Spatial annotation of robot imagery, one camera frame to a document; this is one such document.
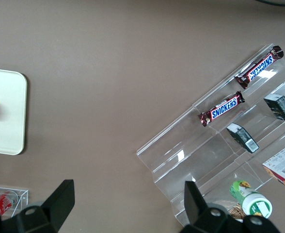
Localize green white plastic bottle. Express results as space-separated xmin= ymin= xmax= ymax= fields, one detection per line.
xmin=229 ymin=179 xmax=273 ymax=218

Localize clear acrylic stepped display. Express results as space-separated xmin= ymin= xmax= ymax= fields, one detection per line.
xmin=136 ymin=43 xmax=285 ymax=225

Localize black cable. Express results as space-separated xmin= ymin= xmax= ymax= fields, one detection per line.
xmin=255 ymin=0 xmax=285 ymax=7

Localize cream plastic tray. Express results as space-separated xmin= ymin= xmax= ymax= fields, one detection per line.
xmin=0 ymin=67 xmax=28 ymax=156

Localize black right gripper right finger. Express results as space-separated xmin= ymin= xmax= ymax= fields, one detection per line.
xmin=179 ymin=181 xmax=243 ymax=233

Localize wicker basket with foil packs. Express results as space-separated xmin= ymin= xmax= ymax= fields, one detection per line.
xmin=226 ymin=202 xmax=246 ymax=223

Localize small black carton box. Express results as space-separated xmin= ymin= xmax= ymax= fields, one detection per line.
xmin=226 ymin=122 xmax=260 ymax=153
xmin=263 ymin=94 xmax=285 ymax=124

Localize Snickers chocolate bar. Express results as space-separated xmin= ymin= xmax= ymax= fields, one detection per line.
xmin=197 ymin=90 xmax=245 ymax=128
xmin=234 ymin=45 xmax=285 ymax=90

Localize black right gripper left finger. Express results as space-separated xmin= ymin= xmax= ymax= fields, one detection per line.
xmin=1 ymin=179 xmax=75 ymax=233

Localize red soda can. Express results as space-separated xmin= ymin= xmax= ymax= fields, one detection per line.
xmin=0 ymin=190 xmax=18 ymax=216

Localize clear acrylic bottle rack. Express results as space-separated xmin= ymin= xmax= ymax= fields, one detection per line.
xmin=0 ymin=185 xmax=29 ymax=218

